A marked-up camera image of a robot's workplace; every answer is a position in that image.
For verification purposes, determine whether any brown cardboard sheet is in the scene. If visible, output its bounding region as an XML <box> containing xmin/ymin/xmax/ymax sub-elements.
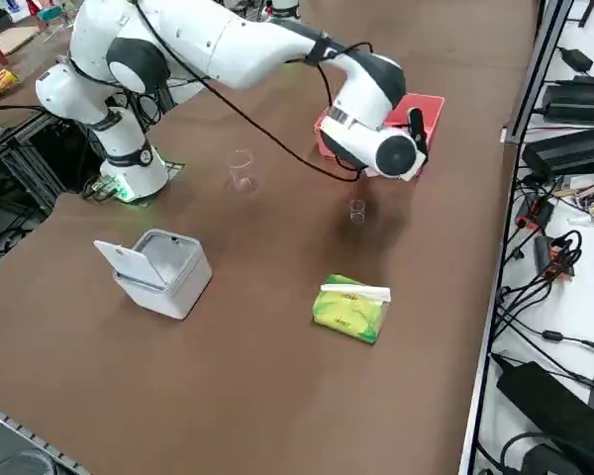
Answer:
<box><xmin>0</xmin><ymin>24</ymin><xmax>41</xmax><ymax>58</ymax></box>

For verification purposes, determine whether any white lidded trash bin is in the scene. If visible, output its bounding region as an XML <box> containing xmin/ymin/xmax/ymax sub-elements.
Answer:
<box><xmin>93</xmin><ymin>228</ymin><xmax>214</xmax><ymax>322</ymax></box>

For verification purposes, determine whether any green tissue pack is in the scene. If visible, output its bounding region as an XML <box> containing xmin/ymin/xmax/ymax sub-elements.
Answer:
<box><xmin>310</xmin><ymin>273</ymin><xmax>393</xmax><ymax>346</ymax></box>

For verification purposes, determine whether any large clear glass beaker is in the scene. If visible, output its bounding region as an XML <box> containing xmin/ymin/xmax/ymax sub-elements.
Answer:
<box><xmin>225</xmin><ymin>147</ymin><xmax>258</xmax><ymax>195</ymax></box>

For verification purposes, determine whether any aluminium frame profile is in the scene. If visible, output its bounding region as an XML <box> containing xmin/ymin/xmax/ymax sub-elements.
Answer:
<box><xmin>500</xmin><ymin>0</ymin><xmax>575</xmax><ymax>145</ymax></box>

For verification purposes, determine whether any small black power adapter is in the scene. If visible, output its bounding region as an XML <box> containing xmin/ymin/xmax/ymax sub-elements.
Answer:
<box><xmin>558</xmin><ymin>47</ymin><xmax>594</xmax><ymax>73</ymax></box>

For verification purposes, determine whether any yellow snack packet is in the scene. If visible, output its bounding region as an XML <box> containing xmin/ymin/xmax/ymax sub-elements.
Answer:
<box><xmin>0</xmin><ymin>68</ymin><xmax>20</xmax><ymax>108</ymax></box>

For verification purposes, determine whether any large black power adapter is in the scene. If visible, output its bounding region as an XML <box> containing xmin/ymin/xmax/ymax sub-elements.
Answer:
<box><xmin>544</xmin><ymin>76</ymin><xmax>594</xmax><ymax>125</ymax></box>
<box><xmin>522</xmin><ymin>126</ymin><xmax>594</xmax><ymax>177</ymax></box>

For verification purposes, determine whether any pink plastic rectangular container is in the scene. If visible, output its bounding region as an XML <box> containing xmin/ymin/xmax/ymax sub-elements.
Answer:
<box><xmin>312</xmin><ymin>92</ymin><xmax>446</xmax><ymax>180</ymax></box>

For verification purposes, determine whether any orange black connector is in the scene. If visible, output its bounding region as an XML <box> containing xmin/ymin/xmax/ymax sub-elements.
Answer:
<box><xmin>534</xmin><ymin>235</ymin><xmax>575</xmax><ymax>281</ymax></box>
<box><xmin>517</xmin><ymin>195</ymin><xmax>555</xmax><ymax>229</ymax></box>

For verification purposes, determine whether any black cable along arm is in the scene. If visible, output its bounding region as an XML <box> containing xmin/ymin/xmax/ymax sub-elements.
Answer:
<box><xmin>128</xmin><ymin>0</ymin><xmax>377</xmax><ymax>184</ymax></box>

